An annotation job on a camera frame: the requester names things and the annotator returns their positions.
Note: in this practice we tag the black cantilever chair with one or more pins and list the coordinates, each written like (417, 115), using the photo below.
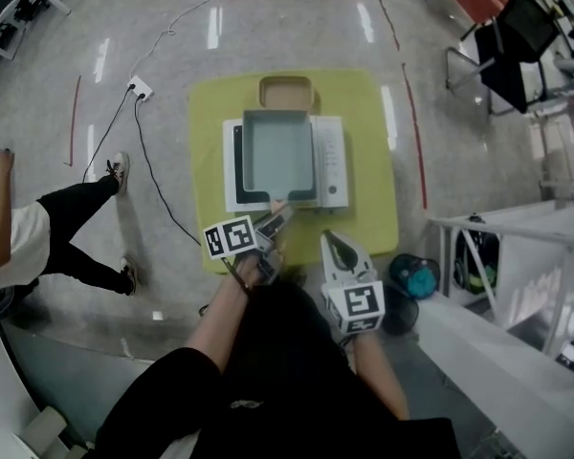
(507, 60)

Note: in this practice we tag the person's left hand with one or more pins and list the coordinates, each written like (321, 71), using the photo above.
(249, 270)

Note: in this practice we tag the white power strip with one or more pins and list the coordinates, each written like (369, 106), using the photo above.
(140, 88)

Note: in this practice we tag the green cloth covered table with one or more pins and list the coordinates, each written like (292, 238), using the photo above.
(368, 184)

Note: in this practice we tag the person's left forearm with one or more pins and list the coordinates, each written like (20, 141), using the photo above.
(220, 323)

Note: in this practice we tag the white desk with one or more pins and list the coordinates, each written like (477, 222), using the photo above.
(0, 22)

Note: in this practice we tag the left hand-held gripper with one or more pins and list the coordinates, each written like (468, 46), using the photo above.
(229, 237)

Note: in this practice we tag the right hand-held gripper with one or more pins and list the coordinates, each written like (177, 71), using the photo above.
(359, 304)

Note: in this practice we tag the tan rectangular tray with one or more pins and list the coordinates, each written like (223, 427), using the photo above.
(287, 94)

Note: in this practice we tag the black green helmet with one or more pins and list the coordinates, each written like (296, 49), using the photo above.
(480, 261)

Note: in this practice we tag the person's black clothing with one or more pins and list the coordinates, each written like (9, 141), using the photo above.
(292, 423)

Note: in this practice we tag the black mesh bin blue contents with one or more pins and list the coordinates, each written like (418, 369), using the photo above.
(418, 277)

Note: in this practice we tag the white induction cooker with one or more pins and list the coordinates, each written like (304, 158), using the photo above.
(332, 160)

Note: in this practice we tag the white shelving rack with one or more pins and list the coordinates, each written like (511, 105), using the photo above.
(507, 352)

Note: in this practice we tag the person's right forearm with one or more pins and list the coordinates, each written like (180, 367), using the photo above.
(380, 376)

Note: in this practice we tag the empty black mesh bin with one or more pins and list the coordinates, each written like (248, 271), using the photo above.
(402, 311)

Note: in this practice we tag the red floor tape outline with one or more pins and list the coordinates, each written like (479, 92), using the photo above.
(413, 127)

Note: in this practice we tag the red floor tape strip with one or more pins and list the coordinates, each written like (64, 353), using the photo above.
(74, 113)

